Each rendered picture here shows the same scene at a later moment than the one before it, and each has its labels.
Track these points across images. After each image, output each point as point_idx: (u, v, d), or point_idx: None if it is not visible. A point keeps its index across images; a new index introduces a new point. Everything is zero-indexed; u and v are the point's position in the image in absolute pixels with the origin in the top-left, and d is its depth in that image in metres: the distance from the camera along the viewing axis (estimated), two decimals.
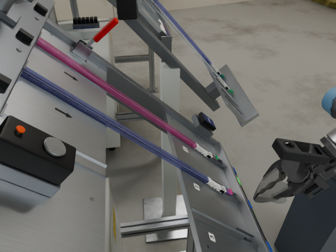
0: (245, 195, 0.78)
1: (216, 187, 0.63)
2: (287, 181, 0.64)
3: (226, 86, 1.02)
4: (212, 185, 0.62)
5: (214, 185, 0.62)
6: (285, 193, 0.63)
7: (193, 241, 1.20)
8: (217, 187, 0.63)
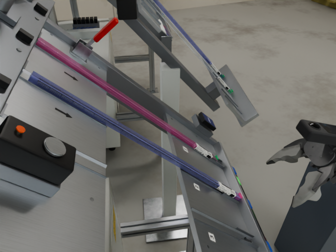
0: (245, 195, 0.78)
1: (226, 192, 0.65)
2: (310, 165, 0.62)
3: (226, 86, 1.02)
4: (223, 189, 0.64)
5: (224, 189, 0.64)
6: (321, 179, 0.59)
7: (193, 241, 1.20)
8: (227, 191, 0.65)
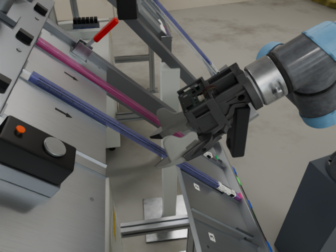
0: (245, 195, 0.78)
1: (226, 192, 0.65)
2: None
3: None
4: (223, 189, 0.64)
5: (224, 189, 0.64)
6: None
7: (193, 241, 1.20)
8: (227, 191, 0.65)
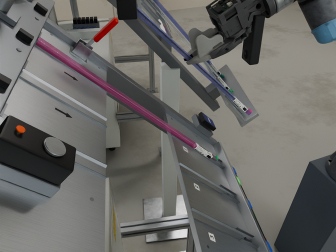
0: (245, 195, 0.78)
1: (240, 105, 0.77)
2: None
3: (226, 86, 1.02)
4: (238, 102, 0.76)
5: (239, 102, 0.77)
6: None
7: (193, 241, 1.20)
8: (241, 104, 0.77)
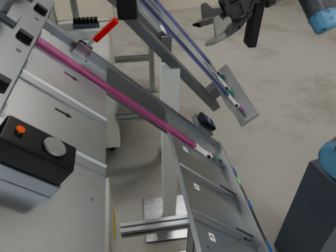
0: (245, 195, 0.78)
1: (233, 101, 0.93)
2: None
3: (226, 86, 1.02)
4: (231, 98, 0.92)
5: (232, 99, 0.92)
6: None
7: (193, 241, 1.20)
8: (234, 101, 0.93)
